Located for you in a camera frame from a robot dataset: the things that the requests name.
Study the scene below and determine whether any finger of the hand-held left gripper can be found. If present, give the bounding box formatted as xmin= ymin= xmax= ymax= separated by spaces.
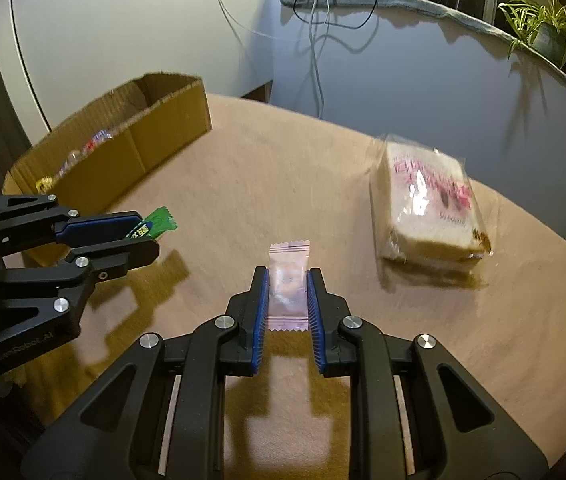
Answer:
xmin=0 ymin=237 xmax=160 ymax=333
xmin=0 ymin=194 xmax=144 ymax=257

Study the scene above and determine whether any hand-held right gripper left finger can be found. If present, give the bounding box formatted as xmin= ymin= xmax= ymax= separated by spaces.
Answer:
xmin=20 ymin=266 xmax=270 ymax=480

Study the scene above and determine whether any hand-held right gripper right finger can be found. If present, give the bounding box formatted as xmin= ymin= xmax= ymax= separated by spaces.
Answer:
xmin=307 ymin=267 xmax=548 ymax=480

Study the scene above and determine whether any pink candy packet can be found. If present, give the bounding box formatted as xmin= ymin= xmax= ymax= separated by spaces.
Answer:
xmin=268 ymin=240 xmax=312 ymax=332

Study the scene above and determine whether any green candy packet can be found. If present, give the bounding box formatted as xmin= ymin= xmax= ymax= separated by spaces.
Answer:
xmin=123 ymin=206 xmax=180 ymax=239

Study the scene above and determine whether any brown cardboard box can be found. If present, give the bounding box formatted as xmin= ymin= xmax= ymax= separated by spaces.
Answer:
xmin=2 ymin=72 xmax=213 ymax=268

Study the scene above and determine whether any clear bag of chocolate bars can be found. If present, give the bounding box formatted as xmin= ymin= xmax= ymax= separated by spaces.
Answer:
xmin=60 ymin=129 xmax=116 ymax=173

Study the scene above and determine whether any wrapped sandwich bread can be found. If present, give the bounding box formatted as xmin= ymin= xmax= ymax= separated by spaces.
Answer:
xmin=369 ymin=134 xmax=492 ymax=273

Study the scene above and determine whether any thin white cable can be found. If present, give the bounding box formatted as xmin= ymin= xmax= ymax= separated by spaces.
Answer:
xmin=205 ymin=0 xmax=314 ymax=41

